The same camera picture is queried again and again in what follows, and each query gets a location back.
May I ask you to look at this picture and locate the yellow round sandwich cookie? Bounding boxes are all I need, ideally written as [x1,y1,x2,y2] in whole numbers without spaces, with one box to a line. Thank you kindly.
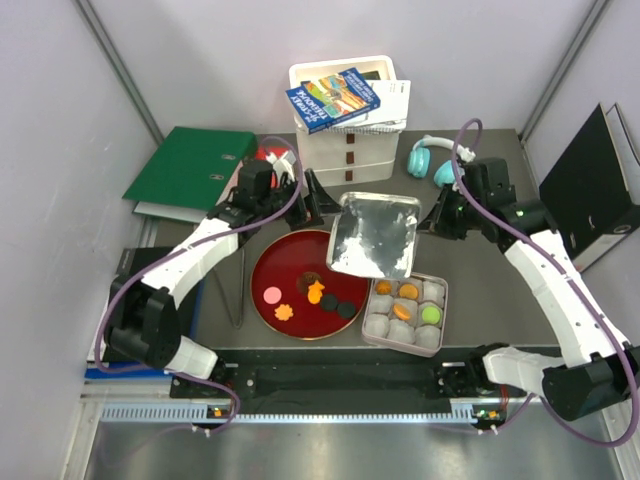
[392,303,411,322]

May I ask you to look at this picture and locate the green ring binder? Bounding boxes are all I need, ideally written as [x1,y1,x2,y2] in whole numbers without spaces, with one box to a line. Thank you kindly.
[123,127,258,224]

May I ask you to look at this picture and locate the white booklet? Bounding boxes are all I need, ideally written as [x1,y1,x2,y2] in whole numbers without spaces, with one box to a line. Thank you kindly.
[338,80,411,134]

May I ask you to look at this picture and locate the silver tin lid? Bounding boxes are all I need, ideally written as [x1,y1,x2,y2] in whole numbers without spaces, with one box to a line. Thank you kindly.
[326,192,421,280]

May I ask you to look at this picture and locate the orange flower cookie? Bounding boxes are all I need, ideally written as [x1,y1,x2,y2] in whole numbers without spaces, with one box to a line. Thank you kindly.
[274,304,294,321]

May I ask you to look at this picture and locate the orange fish cookie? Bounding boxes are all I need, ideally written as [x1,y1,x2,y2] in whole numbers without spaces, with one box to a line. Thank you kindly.
[307,280,325,305]

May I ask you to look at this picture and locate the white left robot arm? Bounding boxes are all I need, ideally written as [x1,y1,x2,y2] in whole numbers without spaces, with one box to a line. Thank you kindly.
[95,159,341,397]

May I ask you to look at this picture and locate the red round lacquer tray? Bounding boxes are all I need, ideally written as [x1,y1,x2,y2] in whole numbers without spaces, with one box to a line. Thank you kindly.
[250,230,370,340]

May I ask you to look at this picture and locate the pink cookie tin box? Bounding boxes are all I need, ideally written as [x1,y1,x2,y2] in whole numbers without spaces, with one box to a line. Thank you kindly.
[361,273,449,358]

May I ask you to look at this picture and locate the blue picture book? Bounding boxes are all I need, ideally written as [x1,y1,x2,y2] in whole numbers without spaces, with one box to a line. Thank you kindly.
[286,68,381,134]

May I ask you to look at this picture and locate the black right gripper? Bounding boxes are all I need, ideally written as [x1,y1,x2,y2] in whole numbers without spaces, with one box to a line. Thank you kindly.
[416,183,485,241]

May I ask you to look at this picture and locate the black sandwich cookie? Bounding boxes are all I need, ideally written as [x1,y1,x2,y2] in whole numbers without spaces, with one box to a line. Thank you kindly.
[336,302,357,320]
[320,294,339,312]

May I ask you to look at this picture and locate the red folder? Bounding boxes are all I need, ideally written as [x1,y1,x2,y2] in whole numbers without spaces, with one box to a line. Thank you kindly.
[254,146,287,163]

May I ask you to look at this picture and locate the black ring binder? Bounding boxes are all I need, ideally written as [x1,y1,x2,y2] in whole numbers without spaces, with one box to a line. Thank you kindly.
[539,104,639,272]

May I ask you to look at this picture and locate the green round cookie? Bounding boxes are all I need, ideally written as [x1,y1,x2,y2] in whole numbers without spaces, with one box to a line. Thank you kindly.
[421,304,443,325]

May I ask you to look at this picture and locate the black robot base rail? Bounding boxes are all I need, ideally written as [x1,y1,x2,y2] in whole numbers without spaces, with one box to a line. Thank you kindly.
[169,344,566,415]

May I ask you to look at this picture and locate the orange round cookie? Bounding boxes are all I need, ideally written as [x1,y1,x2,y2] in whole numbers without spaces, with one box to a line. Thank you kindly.
[398,283,420,300]

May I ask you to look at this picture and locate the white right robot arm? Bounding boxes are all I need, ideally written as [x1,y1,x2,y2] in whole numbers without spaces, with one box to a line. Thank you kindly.
[418,158,639,421]

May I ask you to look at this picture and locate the white stacked storage box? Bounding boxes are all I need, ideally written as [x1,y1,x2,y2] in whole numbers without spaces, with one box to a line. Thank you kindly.
[289,55,399,187]

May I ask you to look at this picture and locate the yellow round biscuit cookie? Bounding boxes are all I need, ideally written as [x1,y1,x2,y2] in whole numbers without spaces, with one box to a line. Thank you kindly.
[375,280,393,295]

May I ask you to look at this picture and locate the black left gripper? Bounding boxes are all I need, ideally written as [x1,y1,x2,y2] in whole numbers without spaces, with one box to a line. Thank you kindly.
[257,170,344,231]

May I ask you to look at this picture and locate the teal cat-ear headphones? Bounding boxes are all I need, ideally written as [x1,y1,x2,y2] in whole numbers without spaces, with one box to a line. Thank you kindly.
[407,135,456,188]

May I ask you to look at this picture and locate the blue folder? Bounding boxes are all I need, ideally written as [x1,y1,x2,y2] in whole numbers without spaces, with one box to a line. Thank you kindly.
[84,368,169,380]

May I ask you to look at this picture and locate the pink round cookie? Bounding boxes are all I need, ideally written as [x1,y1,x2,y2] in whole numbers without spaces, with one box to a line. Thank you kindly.
[263,286,282,305]

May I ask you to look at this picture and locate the black notebook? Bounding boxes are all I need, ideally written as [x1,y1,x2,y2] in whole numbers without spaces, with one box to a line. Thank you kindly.
[100,247,204,368]

